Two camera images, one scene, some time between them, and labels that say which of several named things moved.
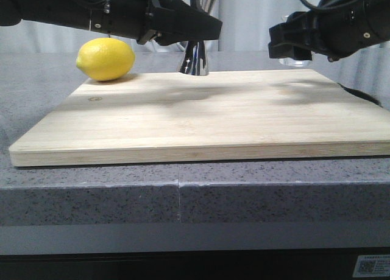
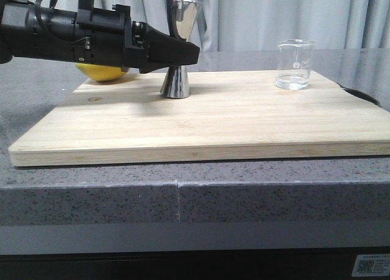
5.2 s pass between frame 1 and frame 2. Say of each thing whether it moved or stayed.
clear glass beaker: moved
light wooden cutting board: stayed
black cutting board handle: stayed
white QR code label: stayed
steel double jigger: moved
